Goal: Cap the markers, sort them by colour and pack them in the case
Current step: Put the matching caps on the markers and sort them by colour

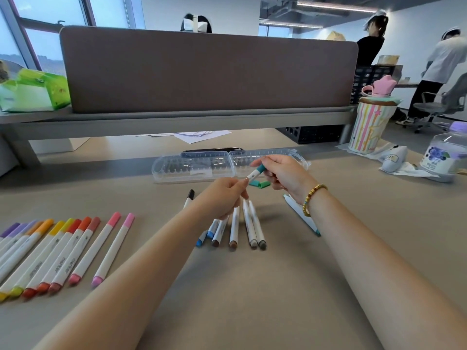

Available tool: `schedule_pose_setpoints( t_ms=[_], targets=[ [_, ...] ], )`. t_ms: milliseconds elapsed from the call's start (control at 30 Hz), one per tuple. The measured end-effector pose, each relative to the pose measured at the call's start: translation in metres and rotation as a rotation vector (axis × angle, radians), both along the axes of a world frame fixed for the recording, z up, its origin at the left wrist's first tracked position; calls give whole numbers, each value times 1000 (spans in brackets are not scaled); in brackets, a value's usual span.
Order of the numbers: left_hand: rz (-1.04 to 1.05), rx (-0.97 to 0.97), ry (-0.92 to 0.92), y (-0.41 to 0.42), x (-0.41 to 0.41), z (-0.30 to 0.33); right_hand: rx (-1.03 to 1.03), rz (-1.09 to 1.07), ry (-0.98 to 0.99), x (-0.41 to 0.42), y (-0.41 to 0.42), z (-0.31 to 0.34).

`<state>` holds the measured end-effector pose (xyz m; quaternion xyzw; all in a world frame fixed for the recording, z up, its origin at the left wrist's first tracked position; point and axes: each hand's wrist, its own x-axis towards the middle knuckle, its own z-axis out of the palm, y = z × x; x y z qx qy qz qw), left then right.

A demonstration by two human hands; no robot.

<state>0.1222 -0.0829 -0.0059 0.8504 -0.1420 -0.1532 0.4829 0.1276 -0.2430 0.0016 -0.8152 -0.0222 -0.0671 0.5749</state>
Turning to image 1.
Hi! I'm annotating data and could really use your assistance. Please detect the person's left hand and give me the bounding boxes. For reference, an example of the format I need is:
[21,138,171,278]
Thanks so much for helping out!
[195,177,251,223]

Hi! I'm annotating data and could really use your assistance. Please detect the person's right hand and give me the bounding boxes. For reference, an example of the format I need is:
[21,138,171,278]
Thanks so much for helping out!
[250,154,318,205]

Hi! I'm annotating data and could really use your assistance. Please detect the teal-ended white marker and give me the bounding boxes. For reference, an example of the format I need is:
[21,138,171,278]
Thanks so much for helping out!
[245,163,267,183]

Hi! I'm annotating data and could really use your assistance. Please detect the group of cool-coloured white markers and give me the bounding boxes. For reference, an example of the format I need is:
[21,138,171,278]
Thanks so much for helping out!
[182,189,322,250]

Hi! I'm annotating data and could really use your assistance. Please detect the clear plastic marker case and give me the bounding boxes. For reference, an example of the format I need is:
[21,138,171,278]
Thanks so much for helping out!
[151,148,311,184]

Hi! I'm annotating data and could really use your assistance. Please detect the group of warm-coloured white markers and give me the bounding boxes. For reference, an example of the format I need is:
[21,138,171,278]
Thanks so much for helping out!
[0,211,136,302]

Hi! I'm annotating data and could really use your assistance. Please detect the person's right forearm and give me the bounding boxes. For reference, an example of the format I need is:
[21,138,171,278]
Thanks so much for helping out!
[306,187,467,350]

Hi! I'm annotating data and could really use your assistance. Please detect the person's left forearm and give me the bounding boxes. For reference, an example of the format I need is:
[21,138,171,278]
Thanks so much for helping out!
[33,206,207,350]

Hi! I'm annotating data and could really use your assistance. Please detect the black smartphone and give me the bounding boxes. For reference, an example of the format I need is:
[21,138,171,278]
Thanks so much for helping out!
[181,147,244,154]

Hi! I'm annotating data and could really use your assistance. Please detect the papers with orange sheet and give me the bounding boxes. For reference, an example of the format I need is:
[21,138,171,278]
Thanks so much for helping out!
[137,130,233,144]

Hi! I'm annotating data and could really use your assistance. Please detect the grey desk riser shelf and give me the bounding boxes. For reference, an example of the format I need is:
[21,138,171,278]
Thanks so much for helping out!
[0,105,358,168]

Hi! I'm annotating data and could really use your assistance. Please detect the striped tumbler pink lid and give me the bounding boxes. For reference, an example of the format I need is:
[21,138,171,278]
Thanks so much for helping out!
[348,75,402,155]

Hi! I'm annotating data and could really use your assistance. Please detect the white plush toy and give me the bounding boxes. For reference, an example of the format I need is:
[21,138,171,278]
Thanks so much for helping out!
[379,145,409,174]

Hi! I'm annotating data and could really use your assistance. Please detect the black plastic file rack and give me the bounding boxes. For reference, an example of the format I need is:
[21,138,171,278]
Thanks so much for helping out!
[351,64,404,105]

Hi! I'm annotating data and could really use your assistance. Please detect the white tissue paper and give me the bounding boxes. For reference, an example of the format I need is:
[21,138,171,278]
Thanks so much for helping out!
[335,141,440,179]

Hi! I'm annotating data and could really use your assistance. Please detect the brown fabric desk divider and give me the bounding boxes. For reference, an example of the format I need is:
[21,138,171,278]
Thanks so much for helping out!
[59,26,359,114]

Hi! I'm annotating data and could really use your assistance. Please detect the linear ceiling light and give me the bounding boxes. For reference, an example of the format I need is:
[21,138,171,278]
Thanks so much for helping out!
[296,0,378,13]
[259,20,324,30]

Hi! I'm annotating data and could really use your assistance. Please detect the clear bottle purple cap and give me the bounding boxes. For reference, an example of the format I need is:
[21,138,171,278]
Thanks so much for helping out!
[419,122,467,183]

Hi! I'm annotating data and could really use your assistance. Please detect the green tissue pack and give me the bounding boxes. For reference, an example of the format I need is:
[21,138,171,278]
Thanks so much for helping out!
[0,68,71,113]

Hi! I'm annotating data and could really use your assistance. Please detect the gold bead bracelet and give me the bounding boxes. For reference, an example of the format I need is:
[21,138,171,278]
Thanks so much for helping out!
[302,184,328,218]

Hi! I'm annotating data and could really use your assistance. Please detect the dark window frame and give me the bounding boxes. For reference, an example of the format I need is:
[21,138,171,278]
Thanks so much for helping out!
[0,0,143,75]

